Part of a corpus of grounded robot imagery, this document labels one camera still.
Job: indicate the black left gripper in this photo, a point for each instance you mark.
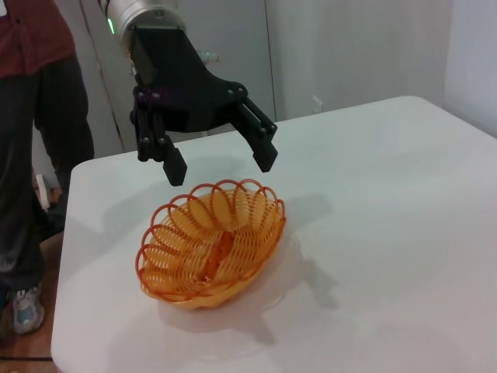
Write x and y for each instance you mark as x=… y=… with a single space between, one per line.
x=174 y=85

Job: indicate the orange woven plastic basket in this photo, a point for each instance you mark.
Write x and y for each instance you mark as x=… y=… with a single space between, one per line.
x=186 y=233

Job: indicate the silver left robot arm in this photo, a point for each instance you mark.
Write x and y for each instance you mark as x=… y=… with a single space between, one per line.
x=128 y=15

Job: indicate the person in red shirt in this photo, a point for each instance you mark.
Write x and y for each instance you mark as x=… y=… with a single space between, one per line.
x=23 y=97

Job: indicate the grey white sneaker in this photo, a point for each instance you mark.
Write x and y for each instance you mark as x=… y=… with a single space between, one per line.
x=25 y=311

